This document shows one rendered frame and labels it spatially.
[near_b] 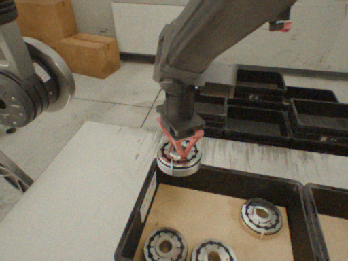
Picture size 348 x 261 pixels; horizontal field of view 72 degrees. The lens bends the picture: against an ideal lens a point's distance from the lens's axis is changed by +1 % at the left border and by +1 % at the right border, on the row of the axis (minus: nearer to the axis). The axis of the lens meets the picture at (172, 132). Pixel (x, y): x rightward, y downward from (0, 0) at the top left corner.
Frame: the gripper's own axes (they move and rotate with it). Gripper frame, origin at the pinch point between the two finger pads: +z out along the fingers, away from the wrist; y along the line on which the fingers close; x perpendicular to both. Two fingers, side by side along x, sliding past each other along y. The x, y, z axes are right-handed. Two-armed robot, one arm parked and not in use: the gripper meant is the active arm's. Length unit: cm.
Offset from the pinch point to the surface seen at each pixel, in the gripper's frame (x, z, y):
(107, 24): -52, 47, 320
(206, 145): -30, 34, 31
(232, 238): -8.4, 22.3, -14.3
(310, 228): -20.3, 12.4, -23.3
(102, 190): 17.6, 34.6, 25.9
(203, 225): -3.7, 22.2, -8.0
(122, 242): 17.2, 12.5, -8.7
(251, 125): -92, 64, 64
